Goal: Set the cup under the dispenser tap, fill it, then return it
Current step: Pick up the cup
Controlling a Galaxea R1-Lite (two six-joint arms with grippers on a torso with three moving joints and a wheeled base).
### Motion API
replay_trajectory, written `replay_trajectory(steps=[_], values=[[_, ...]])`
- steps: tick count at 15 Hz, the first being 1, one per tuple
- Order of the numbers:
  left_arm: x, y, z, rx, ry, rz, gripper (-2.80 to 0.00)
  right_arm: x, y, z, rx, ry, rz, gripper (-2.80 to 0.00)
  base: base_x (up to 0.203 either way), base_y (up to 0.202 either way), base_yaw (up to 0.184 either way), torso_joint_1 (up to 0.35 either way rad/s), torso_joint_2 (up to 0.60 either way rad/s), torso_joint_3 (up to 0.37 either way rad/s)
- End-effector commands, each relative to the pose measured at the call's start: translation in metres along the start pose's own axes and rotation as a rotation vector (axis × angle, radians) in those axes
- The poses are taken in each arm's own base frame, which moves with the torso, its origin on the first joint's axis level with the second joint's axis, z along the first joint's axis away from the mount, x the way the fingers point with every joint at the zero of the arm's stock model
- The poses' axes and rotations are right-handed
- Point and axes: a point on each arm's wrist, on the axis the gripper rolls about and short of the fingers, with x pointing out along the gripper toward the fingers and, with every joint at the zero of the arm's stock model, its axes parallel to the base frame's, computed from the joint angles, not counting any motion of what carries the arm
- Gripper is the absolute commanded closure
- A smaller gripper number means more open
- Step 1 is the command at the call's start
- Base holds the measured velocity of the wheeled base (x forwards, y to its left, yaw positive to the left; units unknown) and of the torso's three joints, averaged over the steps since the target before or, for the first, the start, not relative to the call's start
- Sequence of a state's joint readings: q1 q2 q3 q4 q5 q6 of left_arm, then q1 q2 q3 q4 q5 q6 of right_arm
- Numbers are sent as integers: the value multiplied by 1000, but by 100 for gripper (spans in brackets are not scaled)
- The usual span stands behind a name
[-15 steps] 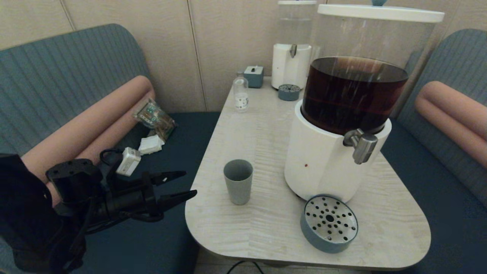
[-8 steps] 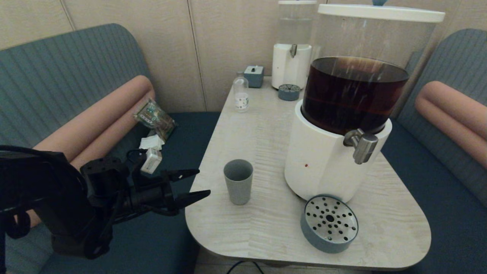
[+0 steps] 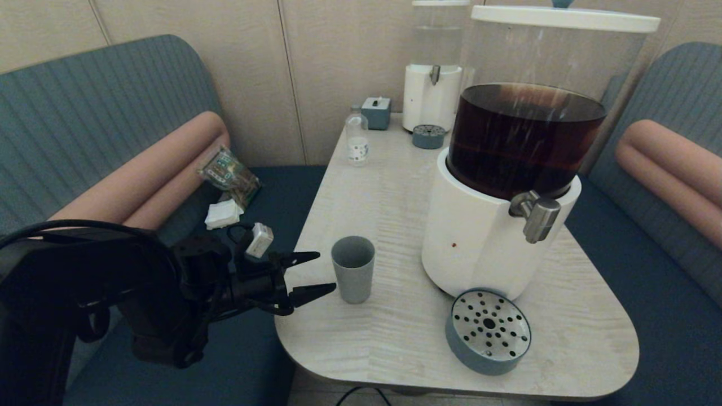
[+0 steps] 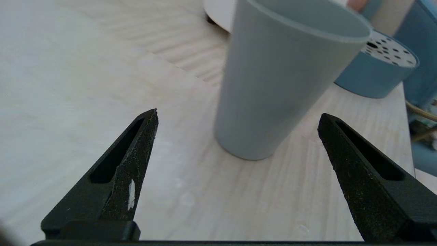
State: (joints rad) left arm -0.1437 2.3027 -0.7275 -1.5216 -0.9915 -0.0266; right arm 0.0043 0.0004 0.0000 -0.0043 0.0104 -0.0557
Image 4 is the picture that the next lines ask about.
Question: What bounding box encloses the large tea drink dispenser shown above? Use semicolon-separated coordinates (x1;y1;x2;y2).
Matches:
203;0;239;33

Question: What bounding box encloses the grey-blue plastic cup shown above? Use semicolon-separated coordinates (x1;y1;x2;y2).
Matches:
214;0;372;161

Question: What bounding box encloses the large blue perforated drip tray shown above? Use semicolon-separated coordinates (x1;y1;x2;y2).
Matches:
334;29;420;99

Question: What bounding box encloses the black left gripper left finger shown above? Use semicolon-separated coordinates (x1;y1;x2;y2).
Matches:
41;108;159;241

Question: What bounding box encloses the blue upholstered bench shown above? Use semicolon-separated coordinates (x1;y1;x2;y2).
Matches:
358;0;437;178

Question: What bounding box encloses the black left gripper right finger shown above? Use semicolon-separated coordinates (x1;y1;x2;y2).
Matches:
318;113;437;243

